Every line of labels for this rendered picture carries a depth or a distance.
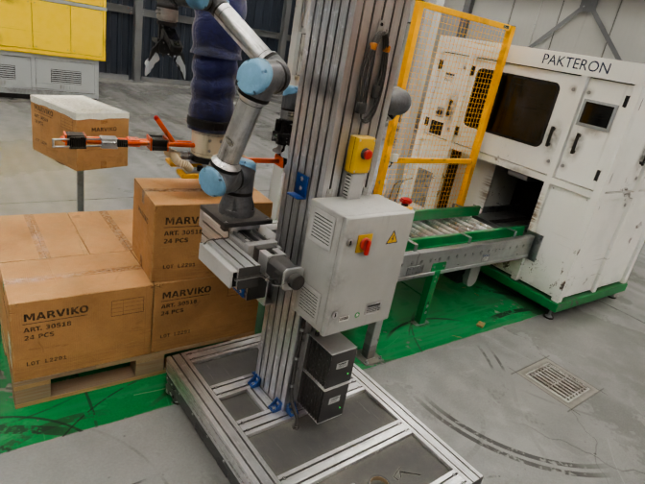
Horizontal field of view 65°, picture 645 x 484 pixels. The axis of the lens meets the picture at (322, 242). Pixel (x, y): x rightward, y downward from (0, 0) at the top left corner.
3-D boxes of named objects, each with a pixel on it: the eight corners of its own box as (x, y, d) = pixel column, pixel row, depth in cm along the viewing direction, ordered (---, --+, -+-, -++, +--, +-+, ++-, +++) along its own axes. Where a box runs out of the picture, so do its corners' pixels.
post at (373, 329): (368, 351, 317) (404, 203, 280) (374, 358, 312) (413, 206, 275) (359, 354, 313) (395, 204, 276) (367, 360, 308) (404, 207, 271)
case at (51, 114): (128, 166, 380) (130, 112, 365) (76, 171, 349) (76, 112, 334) (83, 145, 410) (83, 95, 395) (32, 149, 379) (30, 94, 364)
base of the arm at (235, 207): (261, 216, 209) (264, 194, 206) (228, 219, 200) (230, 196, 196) (243, 204, 220) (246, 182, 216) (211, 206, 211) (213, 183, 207)
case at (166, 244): (235, 241, 304) (242, 178, 289) (263, 271, 274) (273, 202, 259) (131, 249, 272) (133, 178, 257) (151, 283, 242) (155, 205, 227)
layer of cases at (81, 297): (190, 257, 363) (194, 205, 348) (254, 330, 291) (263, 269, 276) (-8, 279, 293) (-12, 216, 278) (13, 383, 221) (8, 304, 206)
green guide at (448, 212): (469, 210, 453) (471, 202, 450) (478, 215, 446) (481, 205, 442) (326, 223, 360) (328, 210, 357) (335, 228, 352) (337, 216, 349)
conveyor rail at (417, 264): (522, 254, 414) (530, 233, 407) (528, 257, 411) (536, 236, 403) (283, 298, 279) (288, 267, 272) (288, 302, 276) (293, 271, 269)
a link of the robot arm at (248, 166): (259, 190, 209) (263, 158, 204) (240, 197, 198) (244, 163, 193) (235, 182, 214) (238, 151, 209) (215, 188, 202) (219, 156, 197)
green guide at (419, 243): (519, 234, 415) (523, 224, 411) (530, 239, 407) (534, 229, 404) (374, 254, 321) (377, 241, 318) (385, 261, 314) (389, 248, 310)
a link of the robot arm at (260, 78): (237, 197, 200) (293, 69, 175) (214, 205, 187) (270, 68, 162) (215, 181, 203) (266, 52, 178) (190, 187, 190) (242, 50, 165)
